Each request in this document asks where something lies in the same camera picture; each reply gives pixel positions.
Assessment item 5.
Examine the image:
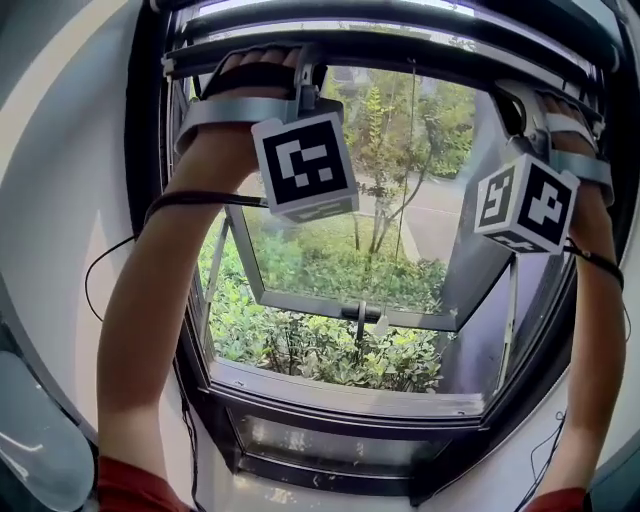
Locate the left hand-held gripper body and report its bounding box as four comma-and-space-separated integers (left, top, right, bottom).
174, 84, 361, 224

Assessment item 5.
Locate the black window handle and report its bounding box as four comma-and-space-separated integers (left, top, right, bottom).
342, 301, 381, 361

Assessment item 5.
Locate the black window frame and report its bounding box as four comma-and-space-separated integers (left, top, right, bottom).
127, 0, 640, 507

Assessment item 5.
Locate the person's left hand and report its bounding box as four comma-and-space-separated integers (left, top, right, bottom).
203, 48, 300, 102

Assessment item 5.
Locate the open glass window sash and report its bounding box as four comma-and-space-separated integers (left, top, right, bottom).
224, 67, 571, 334

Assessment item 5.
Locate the thin-trunk tree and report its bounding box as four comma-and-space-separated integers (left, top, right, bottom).
349, 84, 454, 259

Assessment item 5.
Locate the white toilet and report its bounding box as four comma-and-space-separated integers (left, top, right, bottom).
0, 349, 96, 512

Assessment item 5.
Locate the person's red shirt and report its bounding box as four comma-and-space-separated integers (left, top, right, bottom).
97, 454, 589, 512

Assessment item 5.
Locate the person's right hand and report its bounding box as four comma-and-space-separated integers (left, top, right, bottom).
541, 94, 603, 160

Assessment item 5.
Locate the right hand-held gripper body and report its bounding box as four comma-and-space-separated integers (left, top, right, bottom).
472, 118, 617, 257

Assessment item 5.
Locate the black hand strap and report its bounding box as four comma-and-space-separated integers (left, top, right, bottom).
202, 62, 296, 101

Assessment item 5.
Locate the person's right forearm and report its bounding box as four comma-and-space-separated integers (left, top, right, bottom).
537, 172, 630, 501

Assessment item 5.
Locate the thin black cable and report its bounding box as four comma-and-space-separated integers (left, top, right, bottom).
524, 237, 632, 512
83, 191, 270, 512

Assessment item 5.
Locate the white hand strap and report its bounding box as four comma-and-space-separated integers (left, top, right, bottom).
544, 113, 600, 149

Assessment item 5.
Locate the person's left forearm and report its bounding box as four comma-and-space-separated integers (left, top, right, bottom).
96, 122, 262, 466

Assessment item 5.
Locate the fixed glass pane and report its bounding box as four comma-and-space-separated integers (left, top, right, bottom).
227, 407, 454, 480

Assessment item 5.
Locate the window with dark frame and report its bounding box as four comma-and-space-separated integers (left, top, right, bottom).
159, 14, 624, 89

